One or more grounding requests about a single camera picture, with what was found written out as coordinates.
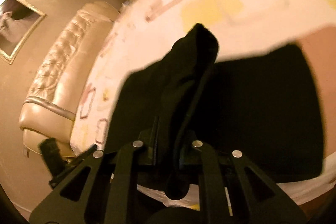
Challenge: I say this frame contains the black pants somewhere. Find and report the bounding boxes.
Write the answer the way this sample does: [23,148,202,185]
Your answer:
[105,24,323,188]

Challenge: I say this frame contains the gold framed wall picture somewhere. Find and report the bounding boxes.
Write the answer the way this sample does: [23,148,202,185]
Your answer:
[1,0,46,65]

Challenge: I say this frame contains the cream tufted leather headboard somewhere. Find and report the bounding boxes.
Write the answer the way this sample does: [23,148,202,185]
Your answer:
[19,1,119,159]

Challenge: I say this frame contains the patterned white bed sheet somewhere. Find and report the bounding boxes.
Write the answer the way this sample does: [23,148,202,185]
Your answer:
[70,0,335,208]

